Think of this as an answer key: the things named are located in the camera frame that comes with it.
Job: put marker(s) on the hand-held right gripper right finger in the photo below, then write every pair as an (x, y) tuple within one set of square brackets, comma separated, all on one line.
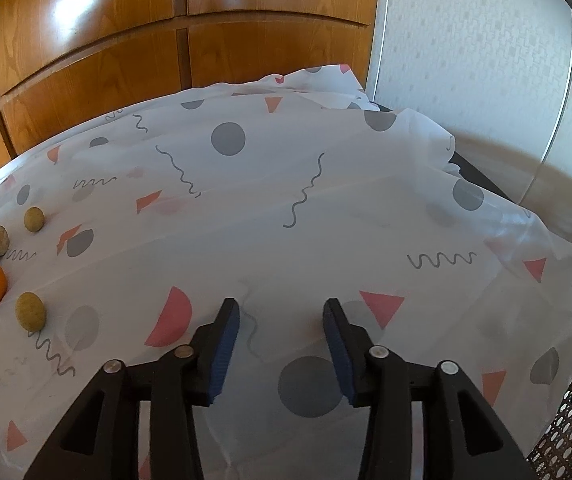
[(341, 350)]

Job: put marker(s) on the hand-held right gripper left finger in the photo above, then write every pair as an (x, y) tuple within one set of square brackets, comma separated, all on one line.
[(223, 350)]

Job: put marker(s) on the small yellow round fruit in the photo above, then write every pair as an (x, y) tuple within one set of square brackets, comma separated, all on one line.
[(31, 311), (33, 219)]

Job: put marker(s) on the white patterned tablecloth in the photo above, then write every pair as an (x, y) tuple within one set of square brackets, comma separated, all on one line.
[(316, 160)]

